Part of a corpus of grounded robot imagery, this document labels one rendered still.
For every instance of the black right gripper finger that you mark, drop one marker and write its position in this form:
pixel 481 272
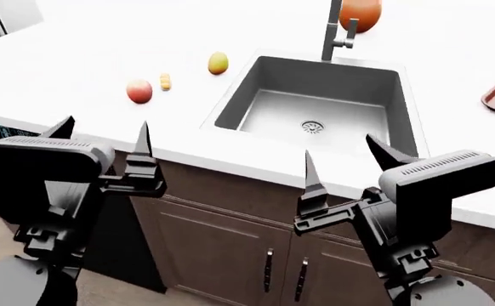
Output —
pixel 312 194
pixel 388 156

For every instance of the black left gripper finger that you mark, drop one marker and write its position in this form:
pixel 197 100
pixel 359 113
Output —
pixel 143 159
pixel 60 130

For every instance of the round metal sink drain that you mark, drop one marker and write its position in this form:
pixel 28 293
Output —
pixel 312 126

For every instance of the grey steel sink basin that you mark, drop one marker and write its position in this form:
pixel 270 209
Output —
pixel 315 83

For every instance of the grey sink faucet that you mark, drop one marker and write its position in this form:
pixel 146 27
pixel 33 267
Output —
pixel 331 35

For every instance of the brown cabinet door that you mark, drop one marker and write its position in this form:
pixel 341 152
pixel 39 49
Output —
pixel 341 277
pixel 213 252

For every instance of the black dishwasher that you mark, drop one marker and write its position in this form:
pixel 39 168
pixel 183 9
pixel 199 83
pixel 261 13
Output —
pixel 120 242

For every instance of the red peach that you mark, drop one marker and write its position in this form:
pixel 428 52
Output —
pixel 139 91

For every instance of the small yellow-orange vegetable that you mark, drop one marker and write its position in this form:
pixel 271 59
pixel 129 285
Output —
pixel 165 82

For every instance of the green-yellow mango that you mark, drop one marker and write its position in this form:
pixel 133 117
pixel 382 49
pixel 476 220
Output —
pixel 218 63

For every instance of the orange rounded vase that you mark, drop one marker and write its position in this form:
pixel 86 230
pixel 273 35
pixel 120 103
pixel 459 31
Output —
pixel 364 14

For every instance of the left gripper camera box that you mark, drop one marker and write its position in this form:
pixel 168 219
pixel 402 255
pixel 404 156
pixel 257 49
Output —
pixel 35 165

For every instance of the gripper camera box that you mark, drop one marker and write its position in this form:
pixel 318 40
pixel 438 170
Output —
pixel 434 185
pixel 35 165

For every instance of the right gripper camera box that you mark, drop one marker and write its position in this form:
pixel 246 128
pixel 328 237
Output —
pixel 434 185

